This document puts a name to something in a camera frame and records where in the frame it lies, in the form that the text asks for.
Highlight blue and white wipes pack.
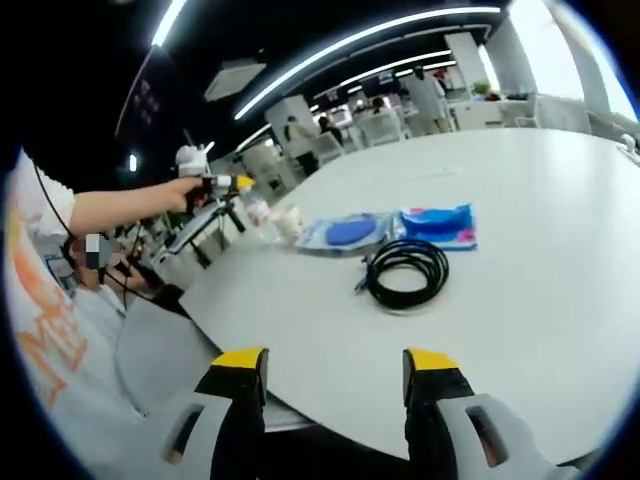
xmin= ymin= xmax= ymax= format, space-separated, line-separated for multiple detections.
xmin=293 ymin=211 xmax=402 ymax=259

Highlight computer monitor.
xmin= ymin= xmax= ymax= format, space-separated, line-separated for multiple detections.
xmin=151 ymin=198 xmax=247 ymax=267

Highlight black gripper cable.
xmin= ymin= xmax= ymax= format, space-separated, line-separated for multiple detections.
xmin=31 ymin=163 xmax=167 ymax=302

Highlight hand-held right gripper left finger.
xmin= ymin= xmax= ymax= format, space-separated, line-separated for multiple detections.
xmin=159 ymin=345 xmax=271 ymax=480

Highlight clear red-label plastic bottle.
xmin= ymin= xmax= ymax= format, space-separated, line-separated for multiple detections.
xmin=243 ymin=188 xmax=275 ymax=237

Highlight long ceiling light strip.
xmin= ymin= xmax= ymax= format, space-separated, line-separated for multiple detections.
xmin=233 ymin=5 xmax=504 ymax=121

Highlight person's left hand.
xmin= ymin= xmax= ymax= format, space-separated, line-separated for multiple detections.
xmin=166 ymin=177 xmax=207 ymax=214

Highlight white office chair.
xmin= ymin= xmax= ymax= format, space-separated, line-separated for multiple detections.
xmin=360 ymin=110 xmax=405 ymax=147

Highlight blue tissue pack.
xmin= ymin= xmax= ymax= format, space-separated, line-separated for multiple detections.
xmin=396 ymin=201 xmax=479 ymax=252

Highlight white table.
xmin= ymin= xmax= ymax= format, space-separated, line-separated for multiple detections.
xmin=177 ymin=127 xmax=640 ymax=467

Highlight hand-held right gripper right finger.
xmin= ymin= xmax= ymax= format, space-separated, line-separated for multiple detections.
xmin=402 ymin=347 xmax=581 ymax=480

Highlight white floral paper cup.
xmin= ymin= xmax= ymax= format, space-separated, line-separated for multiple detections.
xmin=274 ymin=206 xmax=304 ymax=240

